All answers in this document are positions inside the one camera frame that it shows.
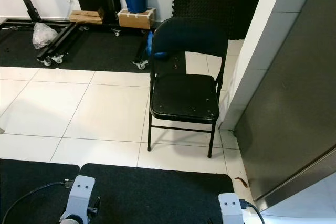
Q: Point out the taped brown cardboard box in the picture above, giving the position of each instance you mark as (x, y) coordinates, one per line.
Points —
(135, 19)

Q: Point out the large black floor mat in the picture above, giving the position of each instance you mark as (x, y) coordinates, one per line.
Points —
(105, 48)

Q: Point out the blue plastic bag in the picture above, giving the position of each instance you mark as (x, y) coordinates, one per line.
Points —
(150, 45)

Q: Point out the flat brown cardboard stack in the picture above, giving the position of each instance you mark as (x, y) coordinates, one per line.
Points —
(86, 16)

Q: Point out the black folding chair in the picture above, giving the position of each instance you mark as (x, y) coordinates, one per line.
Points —
(184, 98)

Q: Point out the black foam puzzle mat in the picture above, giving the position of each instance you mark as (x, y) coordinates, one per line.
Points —
(210, 1)

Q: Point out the grey steel fridge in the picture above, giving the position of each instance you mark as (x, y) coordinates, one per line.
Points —
(289, 103)

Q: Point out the red-brown floor scrap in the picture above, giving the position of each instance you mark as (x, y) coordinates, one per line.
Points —
(242, 182)

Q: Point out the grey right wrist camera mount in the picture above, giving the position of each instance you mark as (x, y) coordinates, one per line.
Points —
(231, 208)

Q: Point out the crumpled clear plastic bag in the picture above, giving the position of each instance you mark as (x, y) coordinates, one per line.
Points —
(44, 36)

